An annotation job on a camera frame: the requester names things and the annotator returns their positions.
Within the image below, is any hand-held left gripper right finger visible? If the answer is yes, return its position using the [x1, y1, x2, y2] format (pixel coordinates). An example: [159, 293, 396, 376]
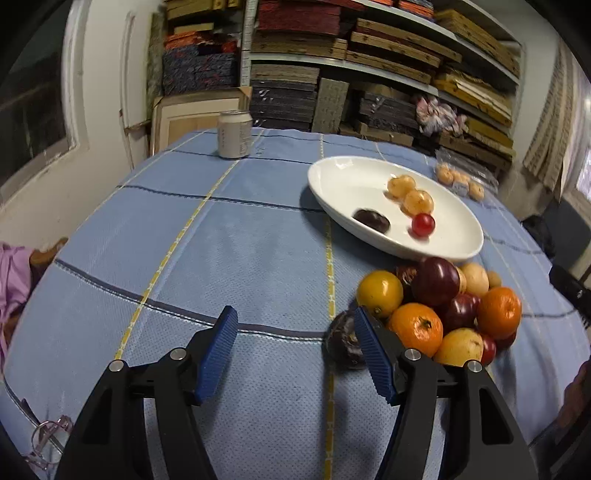
[353, 305, 540, 480]

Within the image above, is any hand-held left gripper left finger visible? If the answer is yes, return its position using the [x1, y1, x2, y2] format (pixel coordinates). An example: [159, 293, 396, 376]
[54, 305, 239, 480]

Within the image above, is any dark purple passion fruit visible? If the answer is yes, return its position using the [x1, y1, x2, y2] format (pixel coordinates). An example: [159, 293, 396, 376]
[325, 310, 370, 371]
[353, 209, 391, 233]

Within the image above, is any yellow round tomato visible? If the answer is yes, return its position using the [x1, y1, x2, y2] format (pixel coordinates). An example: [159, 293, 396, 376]
[356, 270, 404, 319]

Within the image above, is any small dark wrinkled fruit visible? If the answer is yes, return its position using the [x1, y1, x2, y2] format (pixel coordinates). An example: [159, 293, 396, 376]
[394, 264, 420, 303]

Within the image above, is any yellow fruit with red blush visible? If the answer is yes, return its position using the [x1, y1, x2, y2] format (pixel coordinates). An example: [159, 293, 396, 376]
[433, 328, 485, 367]

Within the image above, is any white oval plate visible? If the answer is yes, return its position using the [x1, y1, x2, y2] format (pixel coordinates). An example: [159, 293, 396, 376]
[307, 156, 485, 260]

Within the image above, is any person's right hand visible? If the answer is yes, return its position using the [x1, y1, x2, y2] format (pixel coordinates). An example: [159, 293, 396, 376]
[558, 361, 591, 429]

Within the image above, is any blue checked tablecloth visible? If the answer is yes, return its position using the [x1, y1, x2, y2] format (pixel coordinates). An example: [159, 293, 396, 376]
[0, 127, 583, 480]

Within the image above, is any red cherry tomato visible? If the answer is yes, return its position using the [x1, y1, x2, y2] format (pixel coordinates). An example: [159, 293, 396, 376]
[411, 213, 436, 238]

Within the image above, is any pale orange peeled mandarin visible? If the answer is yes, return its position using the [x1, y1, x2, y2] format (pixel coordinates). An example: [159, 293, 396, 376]
[403, 189, 435, 217]
[387, 174, 416, 200]

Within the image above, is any clear bag of small oranges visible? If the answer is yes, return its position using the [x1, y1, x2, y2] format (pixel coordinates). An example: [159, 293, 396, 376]
[434, 148, 502, 201]

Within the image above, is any brown object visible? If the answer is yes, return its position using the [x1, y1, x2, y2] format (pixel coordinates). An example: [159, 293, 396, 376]
[30, 237, 69, 268]

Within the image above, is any black chair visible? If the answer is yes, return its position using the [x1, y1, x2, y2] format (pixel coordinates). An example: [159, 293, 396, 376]
[522, 215, 591, 330]

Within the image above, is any pink cloth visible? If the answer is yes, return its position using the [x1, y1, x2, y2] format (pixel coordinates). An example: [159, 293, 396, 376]
[0, 244, 35, 365]

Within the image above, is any silver drink can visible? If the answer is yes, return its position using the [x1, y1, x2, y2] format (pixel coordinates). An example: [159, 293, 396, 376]
[218, 111, 254, 160]

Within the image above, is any open cardboard box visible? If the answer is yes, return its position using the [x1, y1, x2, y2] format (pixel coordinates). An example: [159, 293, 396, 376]
[151, 87, 253, 154]

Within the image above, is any pink white plastic bag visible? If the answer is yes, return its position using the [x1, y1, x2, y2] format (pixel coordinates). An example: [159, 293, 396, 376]
[416, 96, 468, 137]

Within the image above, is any tan perforated board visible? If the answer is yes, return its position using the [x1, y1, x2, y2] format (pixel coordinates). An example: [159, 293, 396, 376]
[311, 78, 349, 134]

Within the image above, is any stack of dark grey boxes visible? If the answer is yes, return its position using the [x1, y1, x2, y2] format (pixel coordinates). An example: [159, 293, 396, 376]
[249, 80, 319, 132]

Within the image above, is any tan perforated hanging panel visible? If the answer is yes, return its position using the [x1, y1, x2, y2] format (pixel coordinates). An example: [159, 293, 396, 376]
[524, 46, 591, 190]

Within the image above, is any stack of blue patterned boxes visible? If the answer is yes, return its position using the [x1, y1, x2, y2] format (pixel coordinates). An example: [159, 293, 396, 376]
[161, 32, 241, 95]

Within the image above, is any white metal shelf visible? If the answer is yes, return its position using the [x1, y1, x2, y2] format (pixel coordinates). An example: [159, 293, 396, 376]
[240, 0, 525, 153]

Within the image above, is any stack of brown flat boxes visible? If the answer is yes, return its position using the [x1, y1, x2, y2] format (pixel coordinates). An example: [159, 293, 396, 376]
[252, 18, 462, 86]

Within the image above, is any white framed window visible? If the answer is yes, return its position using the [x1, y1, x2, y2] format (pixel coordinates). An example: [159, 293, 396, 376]
[0, 41, 79, 190]

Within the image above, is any stack of red patterned boxes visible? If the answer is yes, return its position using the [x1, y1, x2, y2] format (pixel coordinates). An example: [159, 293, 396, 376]
[256, 0, 356, 38]

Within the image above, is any metal key ring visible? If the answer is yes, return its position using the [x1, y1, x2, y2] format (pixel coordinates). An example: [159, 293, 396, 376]
[30, 415, 75, 469]

